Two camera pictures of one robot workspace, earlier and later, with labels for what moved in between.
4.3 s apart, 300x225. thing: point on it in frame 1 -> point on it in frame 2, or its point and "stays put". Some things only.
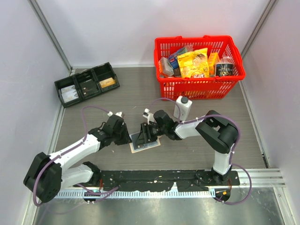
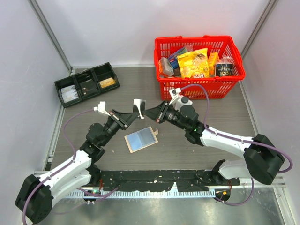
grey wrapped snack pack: (167, 66) stays put
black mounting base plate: (146, 180) stays put
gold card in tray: (107, 82) stays put
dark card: (89, 87) stays put
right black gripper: (145, 128) -> (158, 113)
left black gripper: (126, 138) -> (123, 120)
